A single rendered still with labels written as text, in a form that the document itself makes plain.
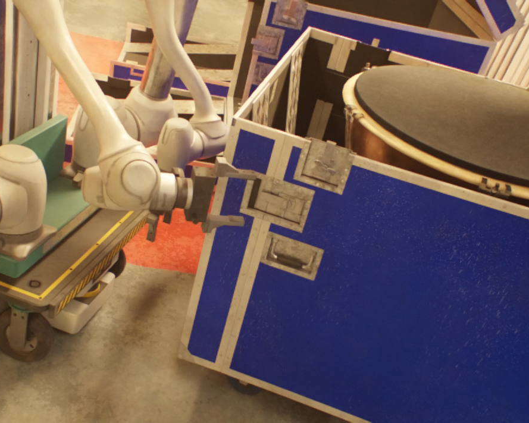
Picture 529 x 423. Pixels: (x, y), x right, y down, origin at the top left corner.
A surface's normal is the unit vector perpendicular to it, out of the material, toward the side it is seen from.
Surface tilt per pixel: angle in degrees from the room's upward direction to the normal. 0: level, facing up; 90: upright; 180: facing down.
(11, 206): 82
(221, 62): 90
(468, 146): 0
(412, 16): 90
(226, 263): 90
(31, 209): 91
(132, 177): 62
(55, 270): 0
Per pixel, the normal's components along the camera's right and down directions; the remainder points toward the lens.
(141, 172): 0.36, 0.10
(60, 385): 0.22, -0.84
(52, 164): 0.93, 0.33
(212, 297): -0.26, 0.44
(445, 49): 0.02, 0.52
